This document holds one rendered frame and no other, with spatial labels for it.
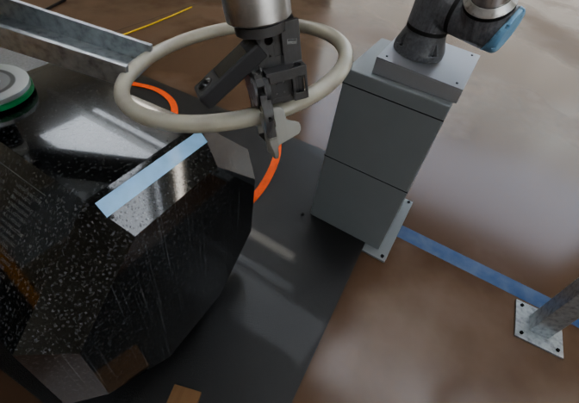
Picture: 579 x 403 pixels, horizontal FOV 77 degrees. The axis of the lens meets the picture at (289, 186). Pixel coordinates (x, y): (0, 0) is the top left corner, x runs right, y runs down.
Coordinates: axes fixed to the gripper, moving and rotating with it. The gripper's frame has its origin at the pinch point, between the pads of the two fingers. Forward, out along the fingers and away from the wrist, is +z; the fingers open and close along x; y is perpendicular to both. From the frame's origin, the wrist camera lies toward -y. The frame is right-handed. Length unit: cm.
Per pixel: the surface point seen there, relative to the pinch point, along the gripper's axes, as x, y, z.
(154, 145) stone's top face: 29.9, -21.6, 12.1
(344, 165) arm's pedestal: 64, 46, 68
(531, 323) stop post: -6, 103, 129
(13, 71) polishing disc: 63, -53, -2
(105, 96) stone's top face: 54, -32, 7
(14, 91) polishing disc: 52, -51, 0
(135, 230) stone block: 12.3, -29.9, 20.9
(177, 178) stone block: 24.2, -18.8, 19.4
